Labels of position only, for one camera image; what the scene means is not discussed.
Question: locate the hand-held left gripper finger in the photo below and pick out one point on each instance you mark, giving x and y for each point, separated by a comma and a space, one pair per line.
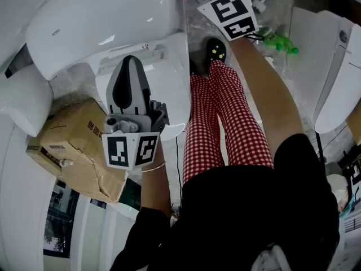
121, 89
139, 95

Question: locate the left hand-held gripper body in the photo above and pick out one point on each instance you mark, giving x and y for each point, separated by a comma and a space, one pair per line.
117, 151

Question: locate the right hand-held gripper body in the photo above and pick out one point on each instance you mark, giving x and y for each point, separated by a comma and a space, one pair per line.
228, 7

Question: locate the white tank toilet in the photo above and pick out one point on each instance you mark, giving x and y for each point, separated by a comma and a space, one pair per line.
98, 24

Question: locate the person's right forearm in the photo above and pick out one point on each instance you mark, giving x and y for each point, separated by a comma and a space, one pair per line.
268, 95

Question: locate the person's left forearm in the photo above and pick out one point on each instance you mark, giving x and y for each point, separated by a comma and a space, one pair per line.
156, 190

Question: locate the white egg-shaped toilet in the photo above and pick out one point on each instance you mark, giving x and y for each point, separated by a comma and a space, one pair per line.
22, 100

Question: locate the white tankless smart toilet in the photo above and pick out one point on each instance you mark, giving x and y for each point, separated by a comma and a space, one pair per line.
330, 80

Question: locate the labelled cardboard box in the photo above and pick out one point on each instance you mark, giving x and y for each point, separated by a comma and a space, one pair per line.
84, 151

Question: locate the person's black shoe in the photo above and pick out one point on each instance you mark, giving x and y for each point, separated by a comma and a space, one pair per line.
193, 66
215, 49

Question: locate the green bottle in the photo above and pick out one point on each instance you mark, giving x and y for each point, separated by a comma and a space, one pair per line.
286, 44
268, 37

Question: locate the clear plastic water bottle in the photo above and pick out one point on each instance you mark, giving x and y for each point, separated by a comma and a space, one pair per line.
67, 163

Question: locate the crumpled white tissue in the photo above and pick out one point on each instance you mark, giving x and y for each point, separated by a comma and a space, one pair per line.
270, 61

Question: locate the cardboard box with black band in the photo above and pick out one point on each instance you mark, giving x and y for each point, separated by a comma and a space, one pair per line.
42, 157

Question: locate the black framed glass cabinet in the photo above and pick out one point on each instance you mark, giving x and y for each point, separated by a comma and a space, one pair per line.
60, 222

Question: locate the person's red checked trousers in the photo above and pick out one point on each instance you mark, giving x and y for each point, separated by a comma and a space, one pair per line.
225, 123

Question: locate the person's black top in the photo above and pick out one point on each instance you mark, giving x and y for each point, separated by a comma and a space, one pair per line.
239, 222

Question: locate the grey chair with black legs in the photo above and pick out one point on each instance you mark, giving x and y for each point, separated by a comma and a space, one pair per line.
320, 148

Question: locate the cluttered equipment shelf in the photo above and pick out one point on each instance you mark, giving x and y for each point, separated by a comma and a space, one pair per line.
352, 185

